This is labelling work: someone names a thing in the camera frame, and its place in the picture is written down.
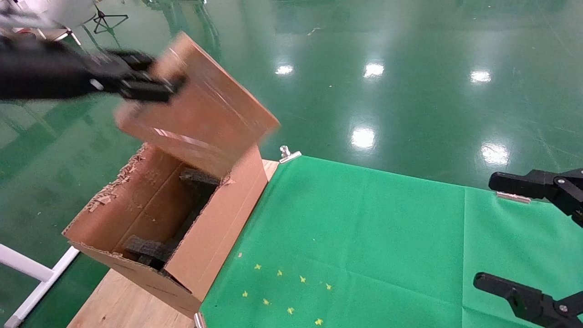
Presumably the white pipe table frame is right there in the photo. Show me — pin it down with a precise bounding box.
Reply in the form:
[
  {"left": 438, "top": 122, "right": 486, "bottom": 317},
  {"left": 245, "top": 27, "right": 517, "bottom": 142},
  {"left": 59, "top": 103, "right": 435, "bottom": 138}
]
[{"left": 0, "top": 244, "right": 80, "bottom": 328}]

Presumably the black tripod stand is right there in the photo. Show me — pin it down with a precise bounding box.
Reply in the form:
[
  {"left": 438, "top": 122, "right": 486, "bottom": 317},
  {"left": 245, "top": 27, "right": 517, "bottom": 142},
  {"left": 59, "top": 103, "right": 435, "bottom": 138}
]
[{"left": 92, "top": 0, "right": 129, "bottom": 35}]

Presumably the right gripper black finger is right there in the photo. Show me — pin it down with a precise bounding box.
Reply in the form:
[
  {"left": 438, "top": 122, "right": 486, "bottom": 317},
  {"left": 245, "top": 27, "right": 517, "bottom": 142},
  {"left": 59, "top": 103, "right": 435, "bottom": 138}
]
[
  {"left": 489, "top": 169, "right": 583, "bottom": 228},
  {"left": 473, "top": 272, "right": 583, "bottom": 328}
]

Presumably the brown wooden board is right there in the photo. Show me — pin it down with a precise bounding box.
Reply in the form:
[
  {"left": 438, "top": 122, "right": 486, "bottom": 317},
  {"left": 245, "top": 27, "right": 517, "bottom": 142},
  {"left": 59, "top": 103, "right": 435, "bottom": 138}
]
[{"left": 115, "top": 31, "right": 281, "bottom": 179}]

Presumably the green table cloth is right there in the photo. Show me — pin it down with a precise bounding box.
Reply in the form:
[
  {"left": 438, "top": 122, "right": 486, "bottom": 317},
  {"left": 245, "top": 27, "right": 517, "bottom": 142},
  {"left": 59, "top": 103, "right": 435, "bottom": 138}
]
[{"left": 199, "top": 155, "right": 583, "bottom": 328}]

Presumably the large open cardboard carton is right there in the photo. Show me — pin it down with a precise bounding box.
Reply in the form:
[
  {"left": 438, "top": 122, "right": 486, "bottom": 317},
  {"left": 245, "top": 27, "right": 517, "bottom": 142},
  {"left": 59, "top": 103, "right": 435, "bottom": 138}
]
[{"left": 62, "top": 142, "right": 269, "bottom": 319}]

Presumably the black foam insert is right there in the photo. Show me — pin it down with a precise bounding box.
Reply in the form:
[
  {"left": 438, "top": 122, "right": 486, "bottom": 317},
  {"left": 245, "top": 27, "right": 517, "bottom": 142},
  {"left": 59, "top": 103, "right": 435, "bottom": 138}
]
[
  {"left": 179, "top": 168, "right": 221, "bottom": 201},
  {"left": 124, "top": 235, "right": 176, "bottom": 270}
]

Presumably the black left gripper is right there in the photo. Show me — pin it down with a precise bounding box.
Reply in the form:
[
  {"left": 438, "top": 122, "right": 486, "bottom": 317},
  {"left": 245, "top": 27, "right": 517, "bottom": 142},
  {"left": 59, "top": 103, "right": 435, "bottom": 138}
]
[{"left": 0, "top": 36, "right": 187, "bottom": 103}]

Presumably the white pipe rack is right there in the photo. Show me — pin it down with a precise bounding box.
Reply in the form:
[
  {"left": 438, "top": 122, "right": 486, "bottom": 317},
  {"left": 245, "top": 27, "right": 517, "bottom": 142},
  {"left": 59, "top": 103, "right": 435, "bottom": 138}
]
[{"left": 43, "top": 26, "right": 83, "bottom": 47}]

